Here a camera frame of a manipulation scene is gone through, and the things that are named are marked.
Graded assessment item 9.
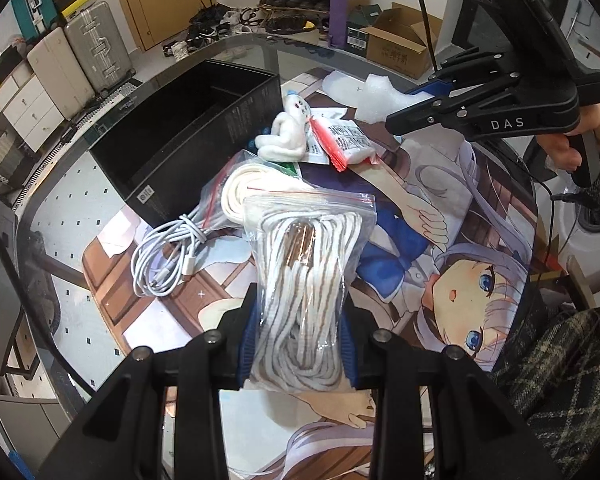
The white packet with red edges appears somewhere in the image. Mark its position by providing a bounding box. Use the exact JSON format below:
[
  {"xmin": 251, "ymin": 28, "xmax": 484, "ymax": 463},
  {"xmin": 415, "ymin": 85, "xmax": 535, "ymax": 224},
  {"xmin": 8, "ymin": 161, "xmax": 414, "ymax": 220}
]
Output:
[{"xmin": 302, "ymin": 116, "xmax": 376, "ymax": 172}]

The black cardboard box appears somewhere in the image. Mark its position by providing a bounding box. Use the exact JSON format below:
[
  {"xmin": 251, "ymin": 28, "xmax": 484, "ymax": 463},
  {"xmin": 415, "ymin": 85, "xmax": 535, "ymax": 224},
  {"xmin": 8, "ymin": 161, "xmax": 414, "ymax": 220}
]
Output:
[{"xmin": 88, "ymin": 58, "xmax": 281, "ymax": 228}]

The dark green box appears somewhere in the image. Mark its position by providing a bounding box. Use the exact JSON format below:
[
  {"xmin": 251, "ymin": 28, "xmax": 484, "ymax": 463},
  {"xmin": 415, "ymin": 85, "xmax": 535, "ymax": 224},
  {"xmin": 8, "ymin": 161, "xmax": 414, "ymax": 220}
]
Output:
[{"xmin": 345, "ymin": 5, "xmax": 383, "ymax": 53}]

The teal box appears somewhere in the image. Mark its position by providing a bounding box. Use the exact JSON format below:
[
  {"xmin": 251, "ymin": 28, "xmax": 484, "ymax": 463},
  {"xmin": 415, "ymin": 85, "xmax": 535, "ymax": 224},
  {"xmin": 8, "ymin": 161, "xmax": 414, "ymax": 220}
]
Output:
[{"xmin": 10, "ymin": 0, "xmax": 48, "ymax": 41}]

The white foam wrap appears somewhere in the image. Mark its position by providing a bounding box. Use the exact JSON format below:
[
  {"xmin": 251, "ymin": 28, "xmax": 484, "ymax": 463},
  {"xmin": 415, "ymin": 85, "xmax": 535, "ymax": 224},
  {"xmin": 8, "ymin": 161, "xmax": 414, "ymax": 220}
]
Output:
[{"xmin": 325, "ymin": 71, "xmax": 416, "ymax": 123}]

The white plush toy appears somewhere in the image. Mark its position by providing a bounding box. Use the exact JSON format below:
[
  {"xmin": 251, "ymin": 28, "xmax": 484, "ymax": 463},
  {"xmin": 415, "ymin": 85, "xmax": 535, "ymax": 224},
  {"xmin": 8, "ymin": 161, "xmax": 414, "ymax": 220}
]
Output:
[{"xmin": 255, "ymin": 91, "xmax": 313, "ymax": 162}]

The white drawer cabinet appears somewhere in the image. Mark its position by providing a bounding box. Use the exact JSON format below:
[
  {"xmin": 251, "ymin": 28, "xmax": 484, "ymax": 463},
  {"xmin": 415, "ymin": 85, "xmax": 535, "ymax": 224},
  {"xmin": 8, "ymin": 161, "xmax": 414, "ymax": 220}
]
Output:
[{"xmin": 0, "ymin": 67, "xmax": 66, "ymax": 156}]

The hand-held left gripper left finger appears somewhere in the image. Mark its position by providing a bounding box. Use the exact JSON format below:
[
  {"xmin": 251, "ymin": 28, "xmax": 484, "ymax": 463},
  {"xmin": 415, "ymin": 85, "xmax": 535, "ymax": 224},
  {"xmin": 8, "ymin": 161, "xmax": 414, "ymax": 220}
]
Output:
[{"xmin": 40, "ymin": 284, "xmax": 261, "ymax": 480}]

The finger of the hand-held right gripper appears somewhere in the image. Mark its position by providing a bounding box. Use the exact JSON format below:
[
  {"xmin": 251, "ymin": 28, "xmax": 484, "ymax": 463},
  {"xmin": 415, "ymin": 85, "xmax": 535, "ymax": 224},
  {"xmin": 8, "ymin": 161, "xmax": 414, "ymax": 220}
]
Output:
[
  {"xmin": 405, "ymin": 47, "xmax": 521, "ymax": 105},
  {"xmin": 385, "ymin": 96, "xmax": 487, "ymax": 138}
]

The person's right hand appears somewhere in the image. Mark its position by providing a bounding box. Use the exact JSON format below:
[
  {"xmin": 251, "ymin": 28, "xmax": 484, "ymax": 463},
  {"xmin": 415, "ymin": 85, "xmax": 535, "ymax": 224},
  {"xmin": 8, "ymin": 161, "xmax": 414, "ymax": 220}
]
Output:
[{"xmin": 532, "ymin": 100, "xmax": 600, "ymax": 173}]

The printed cartoon table mat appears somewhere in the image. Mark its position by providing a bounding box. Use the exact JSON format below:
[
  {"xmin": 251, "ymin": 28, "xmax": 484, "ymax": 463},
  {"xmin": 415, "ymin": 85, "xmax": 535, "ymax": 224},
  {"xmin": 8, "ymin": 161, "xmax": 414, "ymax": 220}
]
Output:
[{"xmin": 82, "ymin": 72, "xmax": 536, "ymax": 480}]

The person's plaid clothing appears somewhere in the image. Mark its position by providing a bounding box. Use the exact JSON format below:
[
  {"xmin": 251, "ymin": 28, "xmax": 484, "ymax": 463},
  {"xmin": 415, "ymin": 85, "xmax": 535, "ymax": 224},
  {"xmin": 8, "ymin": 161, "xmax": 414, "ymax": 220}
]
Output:
[{"xmin": 495, "ymin": 305, "xmax": 600, "ymax": 480}]

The silver suitcase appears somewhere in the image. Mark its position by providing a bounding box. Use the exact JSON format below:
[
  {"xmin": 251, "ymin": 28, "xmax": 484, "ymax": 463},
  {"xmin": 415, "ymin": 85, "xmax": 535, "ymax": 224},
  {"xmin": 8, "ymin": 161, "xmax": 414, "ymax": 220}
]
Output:
[{"xmin": 64, "ymin": 0, "xmax": 133, "ymax": 98}]

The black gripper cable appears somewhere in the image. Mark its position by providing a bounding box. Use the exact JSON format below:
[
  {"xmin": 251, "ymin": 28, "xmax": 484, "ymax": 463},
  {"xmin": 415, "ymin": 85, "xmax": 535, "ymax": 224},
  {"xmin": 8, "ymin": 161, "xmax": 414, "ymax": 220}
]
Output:
[{"xmin": 415, "ymin": 0, "xmax": 442, "ymax": 81}]

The brown cardboard box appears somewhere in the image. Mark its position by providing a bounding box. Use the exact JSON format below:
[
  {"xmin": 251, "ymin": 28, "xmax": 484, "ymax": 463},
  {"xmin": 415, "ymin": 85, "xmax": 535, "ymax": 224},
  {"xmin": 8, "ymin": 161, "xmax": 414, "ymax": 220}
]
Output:
[{"xmin": 365, "ymin": 2, "xmax": 443, "ymax": 81}]

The white charging cable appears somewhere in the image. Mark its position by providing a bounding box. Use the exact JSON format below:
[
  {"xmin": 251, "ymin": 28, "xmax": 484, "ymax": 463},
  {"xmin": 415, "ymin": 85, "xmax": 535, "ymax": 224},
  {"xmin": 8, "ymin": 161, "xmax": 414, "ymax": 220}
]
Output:
[{"xmin": 130, "ymin": 212, "xmax": 216, "ymax": 298}]

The purple bag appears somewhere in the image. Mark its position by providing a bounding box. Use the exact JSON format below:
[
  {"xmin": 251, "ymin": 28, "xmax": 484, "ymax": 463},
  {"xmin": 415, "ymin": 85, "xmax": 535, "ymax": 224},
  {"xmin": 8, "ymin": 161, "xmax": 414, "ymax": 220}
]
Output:
[{"xmin": 328, "ymin": 0, "xmax": 371, "ymax": 51}]

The bag of striped rope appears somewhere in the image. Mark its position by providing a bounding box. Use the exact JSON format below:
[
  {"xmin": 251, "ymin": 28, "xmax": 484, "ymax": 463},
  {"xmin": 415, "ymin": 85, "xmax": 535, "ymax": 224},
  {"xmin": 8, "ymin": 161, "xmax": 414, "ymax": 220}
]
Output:
[{"xmin": 241, "ymin": 194, "xmax": 378, "ymax": 393}]

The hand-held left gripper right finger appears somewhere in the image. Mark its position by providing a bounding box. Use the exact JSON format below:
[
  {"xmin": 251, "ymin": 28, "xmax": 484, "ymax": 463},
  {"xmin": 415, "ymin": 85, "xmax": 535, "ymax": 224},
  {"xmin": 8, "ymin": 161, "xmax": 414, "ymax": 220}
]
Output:
[{"xmin": 343, "ymin": 305, "xmax": 563, "ymax": 480}]

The wooden door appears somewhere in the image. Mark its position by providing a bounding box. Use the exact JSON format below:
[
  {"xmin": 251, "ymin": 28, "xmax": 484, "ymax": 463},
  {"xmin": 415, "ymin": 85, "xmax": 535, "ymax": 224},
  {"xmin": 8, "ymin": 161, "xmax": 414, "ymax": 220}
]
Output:
[{"xmin": 107, "ymin": 0, "xmax": 218, "ymax": 52}]

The pile of shoes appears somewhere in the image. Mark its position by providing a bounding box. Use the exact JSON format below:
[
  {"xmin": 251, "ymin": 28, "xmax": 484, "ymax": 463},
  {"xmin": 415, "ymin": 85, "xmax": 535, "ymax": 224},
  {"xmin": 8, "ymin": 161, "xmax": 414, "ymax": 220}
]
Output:
[{"xmin": 162, "ymin": 4, "xmax": 261, "ymax": 56}]

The beige suitcase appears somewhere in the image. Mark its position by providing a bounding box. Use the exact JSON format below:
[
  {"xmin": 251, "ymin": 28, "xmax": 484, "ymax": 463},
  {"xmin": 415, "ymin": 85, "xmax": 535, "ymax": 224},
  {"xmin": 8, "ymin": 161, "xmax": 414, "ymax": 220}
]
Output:
[{"xmin": 27, "ymin": 27, "xmax": 97, "ymax": 121}]

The bag of white rope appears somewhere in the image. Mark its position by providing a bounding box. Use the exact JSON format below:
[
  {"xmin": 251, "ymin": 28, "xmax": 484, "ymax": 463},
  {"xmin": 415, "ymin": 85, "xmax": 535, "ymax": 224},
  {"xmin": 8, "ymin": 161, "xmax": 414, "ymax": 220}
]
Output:
[{"xmin": 200, "ymin": 152, "xmax": 311, "ymax": 233}]

